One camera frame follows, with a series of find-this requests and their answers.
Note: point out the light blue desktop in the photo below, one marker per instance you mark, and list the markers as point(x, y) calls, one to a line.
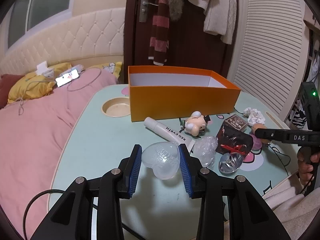
point(105, 150)

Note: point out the person's right hand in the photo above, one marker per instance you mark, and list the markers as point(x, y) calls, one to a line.
point(306, 172)

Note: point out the glass window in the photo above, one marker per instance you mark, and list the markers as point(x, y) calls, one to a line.
point(45, 7)

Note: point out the person's white fleece clothing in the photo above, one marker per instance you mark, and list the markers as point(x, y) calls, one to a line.
point(295, 212)

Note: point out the brown printed small box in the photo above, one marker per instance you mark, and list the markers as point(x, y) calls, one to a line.
point(236, 122)

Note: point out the white knitted sweater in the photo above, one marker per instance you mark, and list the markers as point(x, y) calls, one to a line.
point(220, 12)

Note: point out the white tissue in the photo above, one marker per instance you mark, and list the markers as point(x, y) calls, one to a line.
point(255, 116)

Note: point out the white power strip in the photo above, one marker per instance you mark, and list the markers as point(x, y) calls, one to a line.
point(78, 68)

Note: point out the dark red marbled wallet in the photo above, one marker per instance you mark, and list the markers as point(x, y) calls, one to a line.
point(232, 137)

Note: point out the brown plush toy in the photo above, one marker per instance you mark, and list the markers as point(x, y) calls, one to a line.
point(258, 126)

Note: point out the white round gadget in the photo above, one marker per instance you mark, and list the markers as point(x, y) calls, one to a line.
point(48, 75)

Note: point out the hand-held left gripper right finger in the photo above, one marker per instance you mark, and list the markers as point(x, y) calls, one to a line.
point(187, 175)

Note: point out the pink round container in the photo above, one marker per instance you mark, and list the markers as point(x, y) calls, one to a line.
point(257, 145)

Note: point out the yellow pillow with cartoon print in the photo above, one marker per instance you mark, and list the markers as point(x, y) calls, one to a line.
point(117, 67)

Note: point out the smartphone with lit screen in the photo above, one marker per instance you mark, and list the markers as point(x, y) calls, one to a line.
point(67, 78)

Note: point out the black white striped cloth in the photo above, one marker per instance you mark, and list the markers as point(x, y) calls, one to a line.
point(298, 116)

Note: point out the small white box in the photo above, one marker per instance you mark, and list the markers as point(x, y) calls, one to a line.
point(42, 67)

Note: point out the clear bubble plastic bag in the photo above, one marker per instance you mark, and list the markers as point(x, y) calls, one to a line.
point(203, 150)

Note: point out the big-eyed doll figure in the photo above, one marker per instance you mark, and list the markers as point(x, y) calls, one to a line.
point(193, 126)

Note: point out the clear plastic heart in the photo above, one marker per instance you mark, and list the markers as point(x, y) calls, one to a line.
point(160, 160)

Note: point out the pink blanket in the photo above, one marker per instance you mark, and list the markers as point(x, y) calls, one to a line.
point(37, 142)

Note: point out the plain yellow pillow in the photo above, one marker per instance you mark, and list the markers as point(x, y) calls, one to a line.
point(30, 90)

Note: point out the dark red pillow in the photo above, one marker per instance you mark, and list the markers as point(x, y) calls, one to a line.
point(5, 90)

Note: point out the white cosmetic tube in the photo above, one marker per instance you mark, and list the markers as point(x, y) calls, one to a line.
point(165, 130)

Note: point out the orange cardboard box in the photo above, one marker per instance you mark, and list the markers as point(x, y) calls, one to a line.
point(175, 100)

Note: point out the shiny silver metal cup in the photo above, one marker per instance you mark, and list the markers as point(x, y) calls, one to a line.
point(228, 166)

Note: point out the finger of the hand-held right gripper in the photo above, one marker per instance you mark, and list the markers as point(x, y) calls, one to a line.
point(267, 134)

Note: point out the white slatted panel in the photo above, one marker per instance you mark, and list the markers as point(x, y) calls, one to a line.
point(270, 42)

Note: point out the cream tufted headboard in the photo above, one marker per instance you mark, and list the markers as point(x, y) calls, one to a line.
point(75, 37)

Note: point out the grey fur collar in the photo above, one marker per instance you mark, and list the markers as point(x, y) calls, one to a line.
point(175, 2)

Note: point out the dark brown wooden door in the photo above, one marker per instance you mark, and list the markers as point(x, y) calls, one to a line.
point(195, 47)

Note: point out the red striped scarf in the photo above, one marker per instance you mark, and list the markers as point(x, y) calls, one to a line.
point(158, 22)

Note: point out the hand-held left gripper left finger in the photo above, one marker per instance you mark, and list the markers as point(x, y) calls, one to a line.
point(133, 175)

